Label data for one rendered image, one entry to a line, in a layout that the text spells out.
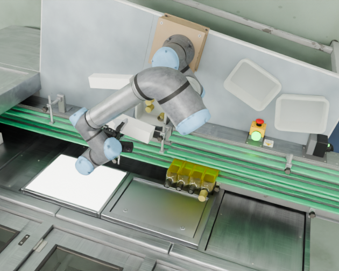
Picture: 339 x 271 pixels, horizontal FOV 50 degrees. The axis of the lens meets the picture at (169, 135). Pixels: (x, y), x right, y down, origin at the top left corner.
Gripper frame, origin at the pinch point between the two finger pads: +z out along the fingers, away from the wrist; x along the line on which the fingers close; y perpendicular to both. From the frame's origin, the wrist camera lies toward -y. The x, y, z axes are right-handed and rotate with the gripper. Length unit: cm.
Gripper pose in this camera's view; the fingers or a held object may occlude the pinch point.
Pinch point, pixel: (126, 127)
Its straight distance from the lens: 168.3
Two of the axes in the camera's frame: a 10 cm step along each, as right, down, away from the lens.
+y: -9.2, -3.7, 1.5
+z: 3.3, -4.9, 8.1
